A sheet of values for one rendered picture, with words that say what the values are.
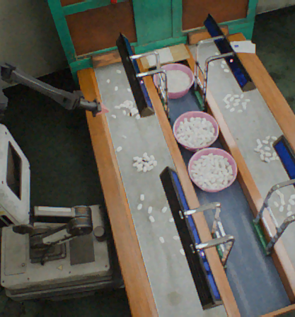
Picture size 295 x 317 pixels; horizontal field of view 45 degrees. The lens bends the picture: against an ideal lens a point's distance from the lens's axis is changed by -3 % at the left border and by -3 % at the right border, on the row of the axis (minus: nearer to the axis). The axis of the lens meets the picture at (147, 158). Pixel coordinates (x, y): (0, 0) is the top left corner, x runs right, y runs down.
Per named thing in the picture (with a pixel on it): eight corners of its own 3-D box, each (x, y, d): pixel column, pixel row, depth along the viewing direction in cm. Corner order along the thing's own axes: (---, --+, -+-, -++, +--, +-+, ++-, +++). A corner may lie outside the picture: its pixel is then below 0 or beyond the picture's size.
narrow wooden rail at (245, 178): (291, 306, 166) (297, 301, 157) (179, 56, 262) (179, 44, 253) (301, 302, 166) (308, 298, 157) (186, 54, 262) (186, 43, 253)
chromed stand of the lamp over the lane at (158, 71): (141, 129, 227) (134, 78, 189) (134, 106, 237) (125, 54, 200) (170, 122, 228) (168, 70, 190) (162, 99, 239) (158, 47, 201)
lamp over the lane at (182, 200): (203, 311, 133) (204, 308, 127) (158, 175, 166) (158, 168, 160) (223, 305, 134) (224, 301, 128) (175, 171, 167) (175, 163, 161)
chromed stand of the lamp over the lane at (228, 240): (190, 280, 175) (193, 253, 138) (178, 243, 186) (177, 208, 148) (226, 269, 177) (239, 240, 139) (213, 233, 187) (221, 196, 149)
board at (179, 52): (143, 69, 242) (143, 68, 241) (138, 55, 250) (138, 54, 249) (190, 58, 245) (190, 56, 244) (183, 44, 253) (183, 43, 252)
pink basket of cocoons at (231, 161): (196, 203, 197) (197, 195, 189) (182, 163, 211) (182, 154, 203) (242, 189, 199) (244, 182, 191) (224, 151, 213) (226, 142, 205)
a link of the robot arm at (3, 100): (-16, 71, 189) (-11, 55, 184) (8, 77, 196) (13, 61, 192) (-14, 119, 159) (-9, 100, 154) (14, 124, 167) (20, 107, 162)
